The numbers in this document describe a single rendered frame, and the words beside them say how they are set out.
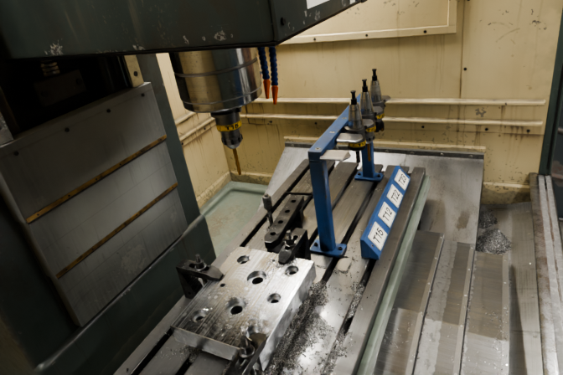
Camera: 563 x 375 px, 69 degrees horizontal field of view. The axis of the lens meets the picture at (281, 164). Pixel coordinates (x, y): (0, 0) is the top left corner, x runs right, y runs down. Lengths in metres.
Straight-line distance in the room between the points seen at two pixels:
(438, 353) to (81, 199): 0.97
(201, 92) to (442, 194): 1.19
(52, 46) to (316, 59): 1.17
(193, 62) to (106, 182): 0.55
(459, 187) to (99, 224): 1.28
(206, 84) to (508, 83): 1.23
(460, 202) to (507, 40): 0.60
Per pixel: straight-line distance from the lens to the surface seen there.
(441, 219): 1.66
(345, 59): 1.78
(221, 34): 0.63
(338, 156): 1.04
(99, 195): 1.18
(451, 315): 1.26
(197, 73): 0.74
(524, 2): 1.66
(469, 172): 1.78
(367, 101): 1.25
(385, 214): 1.29
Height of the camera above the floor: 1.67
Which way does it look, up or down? 26 degrees down
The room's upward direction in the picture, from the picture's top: 9 degrees counter-clockwise
